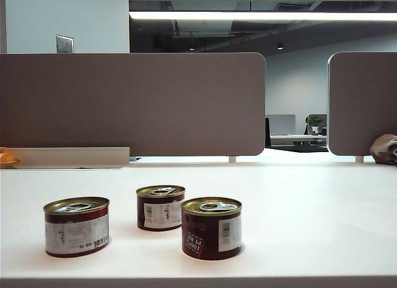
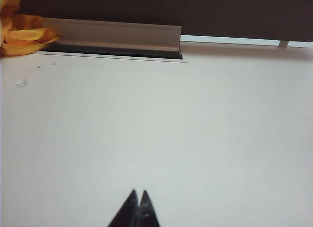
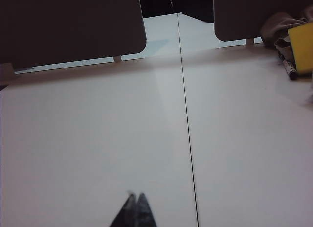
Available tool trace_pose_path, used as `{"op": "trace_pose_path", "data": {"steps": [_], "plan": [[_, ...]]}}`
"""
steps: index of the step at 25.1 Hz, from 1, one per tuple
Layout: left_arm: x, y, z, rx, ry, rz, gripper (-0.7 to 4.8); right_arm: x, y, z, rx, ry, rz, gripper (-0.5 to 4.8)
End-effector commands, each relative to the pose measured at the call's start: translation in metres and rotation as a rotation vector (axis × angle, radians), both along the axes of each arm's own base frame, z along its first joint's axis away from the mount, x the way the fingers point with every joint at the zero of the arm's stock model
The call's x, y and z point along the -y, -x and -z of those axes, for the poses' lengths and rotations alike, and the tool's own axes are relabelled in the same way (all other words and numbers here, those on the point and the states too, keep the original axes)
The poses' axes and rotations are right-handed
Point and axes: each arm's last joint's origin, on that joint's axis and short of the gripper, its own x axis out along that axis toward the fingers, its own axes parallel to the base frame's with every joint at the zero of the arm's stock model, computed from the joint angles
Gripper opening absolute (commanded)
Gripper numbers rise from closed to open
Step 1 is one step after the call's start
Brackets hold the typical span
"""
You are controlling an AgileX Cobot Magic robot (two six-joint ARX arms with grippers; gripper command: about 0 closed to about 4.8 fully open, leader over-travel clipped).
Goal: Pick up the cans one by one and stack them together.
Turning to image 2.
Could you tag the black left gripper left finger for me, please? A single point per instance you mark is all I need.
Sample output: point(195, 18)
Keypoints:
point(127, 214)

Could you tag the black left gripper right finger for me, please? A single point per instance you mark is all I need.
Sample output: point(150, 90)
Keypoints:
point(146, 212)

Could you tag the small clear plastic scrap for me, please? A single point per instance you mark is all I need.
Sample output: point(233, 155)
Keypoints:
point(22, 82)

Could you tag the wide brown desk partition panel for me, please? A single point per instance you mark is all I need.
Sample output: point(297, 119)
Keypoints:
point(171, 9)

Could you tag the orange fabric flower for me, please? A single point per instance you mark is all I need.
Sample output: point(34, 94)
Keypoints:
point(19, 38)

